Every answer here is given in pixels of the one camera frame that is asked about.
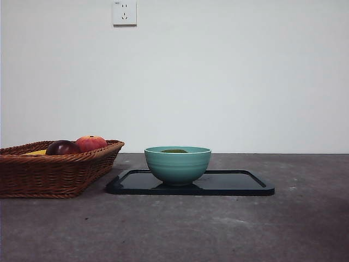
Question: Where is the teal ribbed bowl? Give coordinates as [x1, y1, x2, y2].
[144, 146, 212, 187]

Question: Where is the black rectangular tray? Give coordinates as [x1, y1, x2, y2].
[105, 169, 275, 197]

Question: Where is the dark red apple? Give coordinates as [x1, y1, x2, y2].
[45, 139, 82, 156]

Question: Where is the brown wicker basket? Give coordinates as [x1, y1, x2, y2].
[0, 139, 125, 199]

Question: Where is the white wall socket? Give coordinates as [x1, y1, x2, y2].
[112, 0, 137, 27]

